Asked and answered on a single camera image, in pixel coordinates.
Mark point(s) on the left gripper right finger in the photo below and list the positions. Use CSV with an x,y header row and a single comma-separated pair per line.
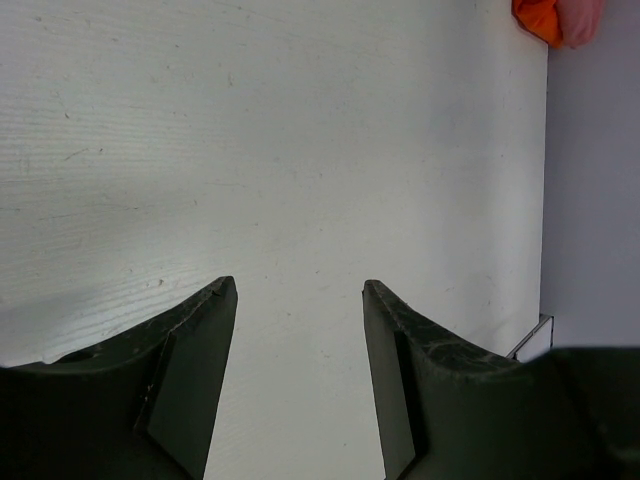
x,y
448,409

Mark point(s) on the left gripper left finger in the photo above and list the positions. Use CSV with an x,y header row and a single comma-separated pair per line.
x,y
140,405

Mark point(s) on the pink t shirt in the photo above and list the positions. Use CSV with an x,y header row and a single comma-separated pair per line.
x,y
579,20

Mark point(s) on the folded orange t shirt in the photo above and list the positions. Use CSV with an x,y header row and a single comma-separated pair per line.
x,y
540,18

